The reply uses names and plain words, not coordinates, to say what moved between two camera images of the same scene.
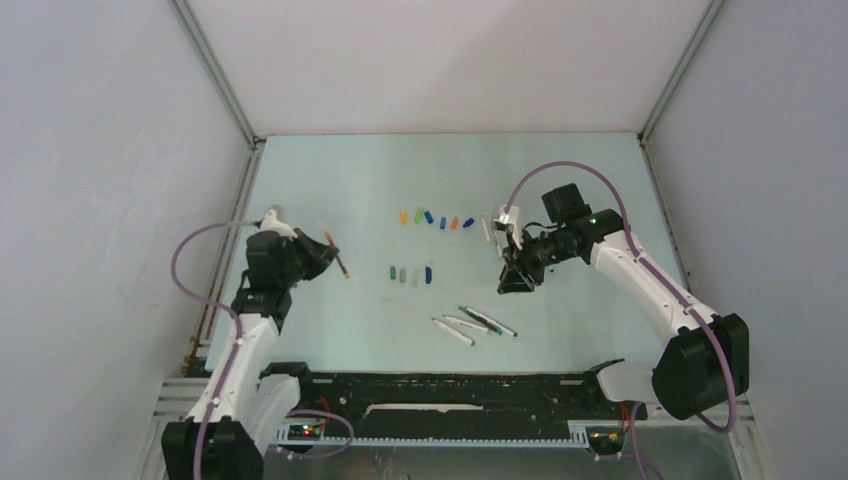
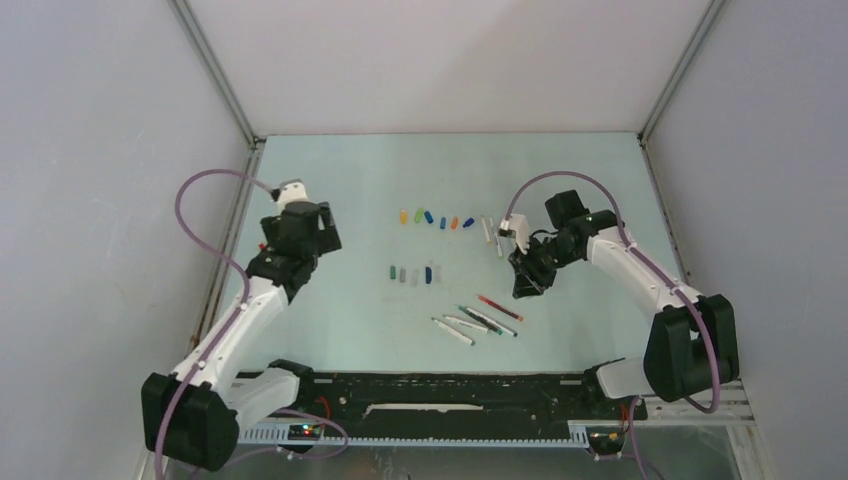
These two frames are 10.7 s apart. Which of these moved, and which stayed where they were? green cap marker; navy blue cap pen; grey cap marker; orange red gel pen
Moved: orange red gel pen
Stayed: navy blue cap pen; grey cap marker; green cap marker
